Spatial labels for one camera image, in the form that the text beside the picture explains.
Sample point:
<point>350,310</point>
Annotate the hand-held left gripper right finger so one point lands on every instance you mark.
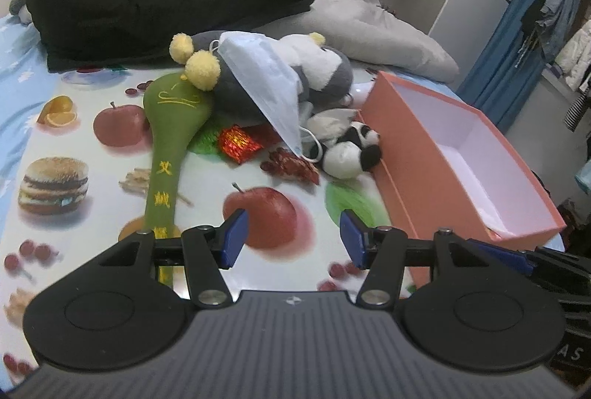
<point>353,242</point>

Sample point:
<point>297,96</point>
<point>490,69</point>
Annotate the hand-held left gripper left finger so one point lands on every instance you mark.
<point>233,237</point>

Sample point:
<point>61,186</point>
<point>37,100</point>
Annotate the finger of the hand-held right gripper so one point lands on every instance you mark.
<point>503,258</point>

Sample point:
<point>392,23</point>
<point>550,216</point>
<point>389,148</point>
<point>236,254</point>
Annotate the small panda plush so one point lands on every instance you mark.
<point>344,159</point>

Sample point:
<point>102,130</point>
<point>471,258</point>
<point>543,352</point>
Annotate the pink cardboard box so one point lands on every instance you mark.
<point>415,177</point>

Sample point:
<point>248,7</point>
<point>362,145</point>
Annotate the red patterned pouch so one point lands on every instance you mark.
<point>291,166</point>

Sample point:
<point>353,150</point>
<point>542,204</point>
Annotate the shiny red packet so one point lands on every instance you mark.
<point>238,142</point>

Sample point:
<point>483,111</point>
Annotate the light blue face mask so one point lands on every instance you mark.
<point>263,75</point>

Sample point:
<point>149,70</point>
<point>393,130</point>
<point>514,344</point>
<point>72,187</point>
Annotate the grey white penguin plush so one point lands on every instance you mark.
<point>323,71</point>

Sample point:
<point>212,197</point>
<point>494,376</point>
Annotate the green plush massage stick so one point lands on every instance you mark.
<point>161,159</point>

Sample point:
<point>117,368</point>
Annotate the food printed table mat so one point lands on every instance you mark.
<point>92,205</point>

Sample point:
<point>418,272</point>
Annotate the striped garment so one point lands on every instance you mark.
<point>577,112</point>

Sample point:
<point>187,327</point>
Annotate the blue curtain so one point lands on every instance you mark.
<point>498,57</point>

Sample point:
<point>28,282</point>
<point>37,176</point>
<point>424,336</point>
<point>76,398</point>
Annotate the white puffer jacket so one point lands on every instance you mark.
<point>577,57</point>

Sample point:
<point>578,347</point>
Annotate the grey duvet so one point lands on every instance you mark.
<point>369,25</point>

